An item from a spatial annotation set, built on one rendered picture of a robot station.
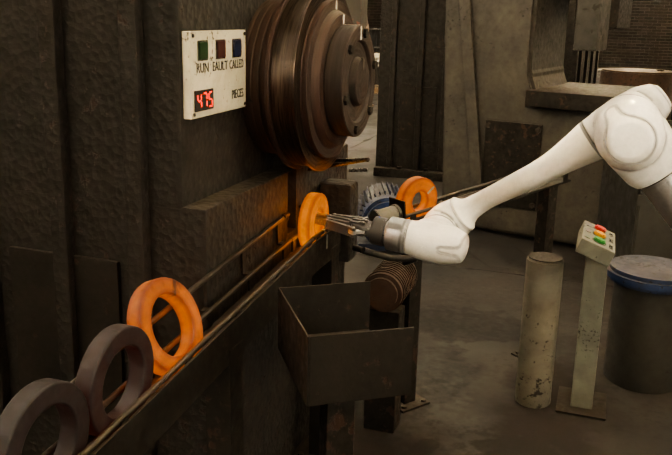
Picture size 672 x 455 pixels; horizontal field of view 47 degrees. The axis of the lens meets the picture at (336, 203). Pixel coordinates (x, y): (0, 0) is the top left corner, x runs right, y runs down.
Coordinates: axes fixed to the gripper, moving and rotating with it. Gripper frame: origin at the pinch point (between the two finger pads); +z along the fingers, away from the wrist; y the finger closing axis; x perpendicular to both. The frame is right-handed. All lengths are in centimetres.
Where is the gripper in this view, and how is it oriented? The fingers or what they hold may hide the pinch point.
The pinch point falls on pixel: (314, 217)
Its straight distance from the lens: 209.9
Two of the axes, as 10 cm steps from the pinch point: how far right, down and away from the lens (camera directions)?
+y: 3.3, -2.2, 9.2
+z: -9.4, -1.9, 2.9
